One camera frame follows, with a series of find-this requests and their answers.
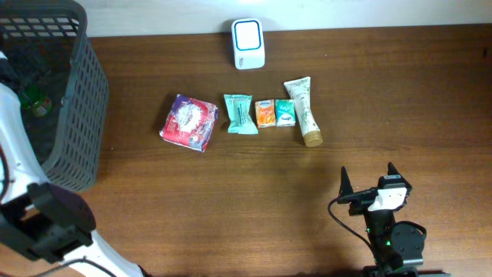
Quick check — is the orange tissue pack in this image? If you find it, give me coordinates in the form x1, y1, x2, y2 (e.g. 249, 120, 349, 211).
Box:
255, 99, 276, 128

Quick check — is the green lid glass jar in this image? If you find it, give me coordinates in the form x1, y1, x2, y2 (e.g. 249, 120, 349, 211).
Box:
18, 85, 52, 117

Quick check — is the teal tissue pack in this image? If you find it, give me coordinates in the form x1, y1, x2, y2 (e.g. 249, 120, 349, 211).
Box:
275, 99, 296, 127

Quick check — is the red purple snack package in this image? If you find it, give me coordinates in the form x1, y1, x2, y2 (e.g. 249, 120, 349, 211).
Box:
159, 94, 218, 152

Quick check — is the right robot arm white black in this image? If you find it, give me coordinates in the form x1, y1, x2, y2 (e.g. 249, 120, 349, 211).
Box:
327, 162, 448, 277

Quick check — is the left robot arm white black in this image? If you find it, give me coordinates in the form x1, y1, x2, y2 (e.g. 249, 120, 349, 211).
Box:
1, 85, 147, 276

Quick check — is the grey plastic mesh basket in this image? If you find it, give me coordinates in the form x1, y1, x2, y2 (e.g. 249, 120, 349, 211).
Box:
1, 0, 109, 192

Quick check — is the teal pouch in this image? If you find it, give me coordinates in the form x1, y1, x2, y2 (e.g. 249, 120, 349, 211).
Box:
224, 95, 258, 135

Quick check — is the white cream tube gold cap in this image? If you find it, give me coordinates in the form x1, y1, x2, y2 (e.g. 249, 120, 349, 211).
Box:
284, 77, 323, 148

